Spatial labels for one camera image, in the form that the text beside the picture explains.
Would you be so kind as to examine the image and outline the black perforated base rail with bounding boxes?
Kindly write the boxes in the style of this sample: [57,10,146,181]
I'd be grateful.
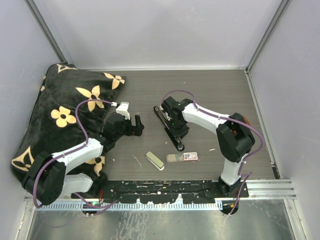
[80,180,238,204]

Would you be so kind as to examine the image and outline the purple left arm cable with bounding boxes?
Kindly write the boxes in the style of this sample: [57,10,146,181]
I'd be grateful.
[32,99,120,208]

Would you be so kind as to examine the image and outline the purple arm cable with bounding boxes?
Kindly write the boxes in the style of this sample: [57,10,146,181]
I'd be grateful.
[32,99,120,208]
[161,90,264,206]

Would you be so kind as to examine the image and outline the red white staple box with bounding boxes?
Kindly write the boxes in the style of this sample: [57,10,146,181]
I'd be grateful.
[166,152,199,163]

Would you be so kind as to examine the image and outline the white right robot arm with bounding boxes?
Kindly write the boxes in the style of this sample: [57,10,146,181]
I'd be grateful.
[153,96,256,197]

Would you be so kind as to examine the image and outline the orange brown cloth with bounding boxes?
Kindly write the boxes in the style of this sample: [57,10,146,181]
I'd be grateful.
[232,112,252,132]

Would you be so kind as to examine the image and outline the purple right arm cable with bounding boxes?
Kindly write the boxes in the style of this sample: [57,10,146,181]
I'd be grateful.
[161,90,264,206]

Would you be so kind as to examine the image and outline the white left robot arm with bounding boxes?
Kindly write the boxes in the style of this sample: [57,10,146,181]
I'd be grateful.
[21,102,145,208]

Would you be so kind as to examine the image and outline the black stapler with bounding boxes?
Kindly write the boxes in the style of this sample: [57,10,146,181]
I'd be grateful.
[153,106,185,152]

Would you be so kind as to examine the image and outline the black floral cushion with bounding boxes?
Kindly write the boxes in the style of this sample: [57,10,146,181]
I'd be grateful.
[10,63,126,182]

